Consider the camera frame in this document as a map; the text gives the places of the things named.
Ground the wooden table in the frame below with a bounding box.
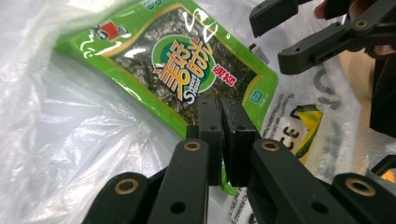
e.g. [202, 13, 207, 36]
[338, 50, 376, 127]

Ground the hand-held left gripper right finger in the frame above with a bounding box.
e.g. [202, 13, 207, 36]
[219, 97, 263, 189]

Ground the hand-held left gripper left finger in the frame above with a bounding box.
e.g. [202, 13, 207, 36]
[186, 97, 226, 187]

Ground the green seaweed snack packet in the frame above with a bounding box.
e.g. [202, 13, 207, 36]
[54, 0, 280, 196]

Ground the white plastic smiley bag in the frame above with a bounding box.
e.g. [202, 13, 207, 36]
[0, 0, 396, 224]

